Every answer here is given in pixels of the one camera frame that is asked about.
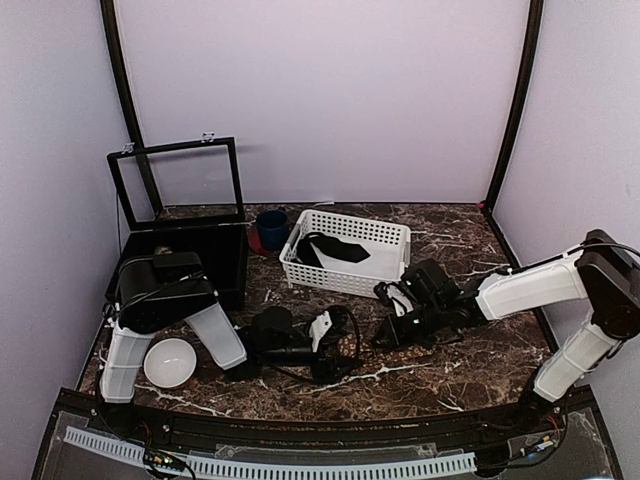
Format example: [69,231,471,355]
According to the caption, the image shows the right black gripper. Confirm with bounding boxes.
[372,298,447,350]

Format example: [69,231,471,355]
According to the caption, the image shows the brown floral patterned tie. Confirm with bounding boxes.
[337,334,436,364]

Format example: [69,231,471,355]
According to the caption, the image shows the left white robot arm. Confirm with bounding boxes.
[97,250,362,436]

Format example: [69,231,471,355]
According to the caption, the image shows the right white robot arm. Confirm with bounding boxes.
[371,229,639,434]

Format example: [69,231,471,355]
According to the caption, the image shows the red round coaster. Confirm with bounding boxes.
[248,228,272,257]

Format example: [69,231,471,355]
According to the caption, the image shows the white perforated plastic basket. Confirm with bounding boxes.
[279,209,411,298]

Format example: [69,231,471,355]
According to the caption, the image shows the white bowl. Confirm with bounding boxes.
[143,338,197,389]

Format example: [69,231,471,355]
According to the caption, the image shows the black tie in basket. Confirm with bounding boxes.
[296,232,370,268]

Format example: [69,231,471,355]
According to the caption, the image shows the dark blue mug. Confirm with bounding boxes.
[256,209,289,252]

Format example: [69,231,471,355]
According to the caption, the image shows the rolled tie in box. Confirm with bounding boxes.
[154,246,173,255]

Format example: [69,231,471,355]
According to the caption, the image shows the black glass-lid display box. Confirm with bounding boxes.
[107,137,248,311]

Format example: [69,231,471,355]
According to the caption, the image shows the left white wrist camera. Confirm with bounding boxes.
[308,310,333,353]

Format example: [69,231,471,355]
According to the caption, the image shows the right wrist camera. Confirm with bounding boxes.
[374,282,414,317]

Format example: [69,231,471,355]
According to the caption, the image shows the black curved front rail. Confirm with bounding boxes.
[67,365,565,448]

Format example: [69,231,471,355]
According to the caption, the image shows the white slotted cable duct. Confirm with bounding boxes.
[63,426,477,479]

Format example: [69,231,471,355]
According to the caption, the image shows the right black frame post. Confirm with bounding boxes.
[481,0,544,216]

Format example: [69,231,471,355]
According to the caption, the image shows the black frame post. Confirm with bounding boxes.
[481,0,544,216]
[99,0,163,215]

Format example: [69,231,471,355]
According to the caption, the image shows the left black frame post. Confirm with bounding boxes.
[99,0,163,215]

